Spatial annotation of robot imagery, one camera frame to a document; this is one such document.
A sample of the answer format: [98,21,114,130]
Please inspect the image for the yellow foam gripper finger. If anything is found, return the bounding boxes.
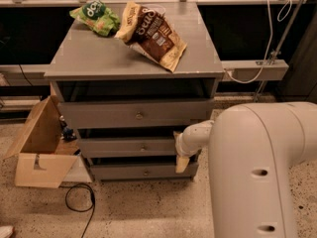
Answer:
[173,132,191,174]

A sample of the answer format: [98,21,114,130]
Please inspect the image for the grey drawer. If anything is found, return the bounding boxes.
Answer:
[90,163,199,180]
[58,99,213,129]
[78,137,176,158]

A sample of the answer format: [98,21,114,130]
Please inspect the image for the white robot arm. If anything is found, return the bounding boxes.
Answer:
[174,102,317,238]

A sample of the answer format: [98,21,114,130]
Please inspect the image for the grey bottom drawer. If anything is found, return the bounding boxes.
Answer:
[90,163,199,180]

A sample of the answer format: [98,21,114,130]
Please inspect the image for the grey top drawer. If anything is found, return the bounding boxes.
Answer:
[58,99,213,129]

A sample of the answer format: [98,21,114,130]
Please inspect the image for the grey drawer cabinet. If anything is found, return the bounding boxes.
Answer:
[46,2,224,169]

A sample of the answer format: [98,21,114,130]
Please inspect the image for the open cardboard box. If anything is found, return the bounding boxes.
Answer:
[5,97,79,188]

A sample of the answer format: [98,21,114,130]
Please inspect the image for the small blue object in box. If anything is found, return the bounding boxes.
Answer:
[59,116,76,142]

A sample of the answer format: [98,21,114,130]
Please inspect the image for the brown and cream chip bag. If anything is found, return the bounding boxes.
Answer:
[115,1,187,72]

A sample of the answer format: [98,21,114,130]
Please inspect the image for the slanted metal rod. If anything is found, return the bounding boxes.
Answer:
[253,0,305,102]

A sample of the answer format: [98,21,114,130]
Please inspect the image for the green snack bag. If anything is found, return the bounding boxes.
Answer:
[69,1,120,37]

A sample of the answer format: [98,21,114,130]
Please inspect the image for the white object at floor corner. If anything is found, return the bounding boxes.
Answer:
[0,225,14,238]

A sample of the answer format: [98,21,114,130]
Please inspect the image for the black floor cable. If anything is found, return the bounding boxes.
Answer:
[64,182,97,238]

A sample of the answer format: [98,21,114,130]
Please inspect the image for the white hanging cable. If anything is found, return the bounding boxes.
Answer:
[225,0,293,85]

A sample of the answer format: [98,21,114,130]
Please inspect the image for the grey metal rail beam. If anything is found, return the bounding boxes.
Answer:
[222,59,288,83]

